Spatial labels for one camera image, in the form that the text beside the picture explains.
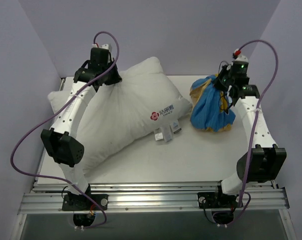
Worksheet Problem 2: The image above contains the blue Pikachu pillowcase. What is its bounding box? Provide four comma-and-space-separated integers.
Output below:
189, 75, 235, 133

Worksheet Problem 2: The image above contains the white pillow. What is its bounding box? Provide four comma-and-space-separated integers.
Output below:
47, 56, 193, 177

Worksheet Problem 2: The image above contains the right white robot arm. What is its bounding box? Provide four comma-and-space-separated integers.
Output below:
213, 57, 287, 206

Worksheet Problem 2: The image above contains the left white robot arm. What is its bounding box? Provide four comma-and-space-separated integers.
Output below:
41, 44, 122, 210

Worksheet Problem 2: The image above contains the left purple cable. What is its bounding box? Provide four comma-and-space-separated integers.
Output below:
10, 31, 120, 191

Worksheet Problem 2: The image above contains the purple cable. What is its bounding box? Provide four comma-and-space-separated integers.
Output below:
10, 31, 120, 191
233, 39, 278, 201

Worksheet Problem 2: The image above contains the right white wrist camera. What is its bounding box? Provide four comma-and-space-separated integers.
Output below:
232, 49, 248, 63

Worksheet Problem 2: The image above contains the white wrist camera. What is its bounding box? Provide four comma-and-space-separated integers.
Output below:
92, 43, 113, 62
232, 49, 248, 63

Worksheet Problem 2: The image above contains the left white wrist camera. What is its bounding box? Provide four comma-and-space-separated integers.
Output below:
92, 43, 113, 62

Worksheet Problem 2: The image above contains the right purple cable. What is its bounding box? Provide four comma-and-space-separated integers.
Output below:
233, 39, 278, 201

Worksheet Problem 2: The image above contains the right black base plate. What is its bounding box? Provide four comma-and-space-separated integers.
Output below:
197, 192, 238, 209

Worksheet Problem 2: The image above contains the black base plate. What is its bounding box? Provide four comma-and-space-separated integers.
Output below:
62, 192, 108, 212
197, 192, 238, 209

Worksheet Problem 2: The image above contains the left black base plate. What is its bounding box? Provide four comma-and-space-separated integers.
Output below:
62, 192, 108, 212

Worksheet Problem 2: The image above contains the aluminium frame rail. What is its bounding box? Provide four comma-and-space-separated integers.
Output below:
15, 74, 289, 215

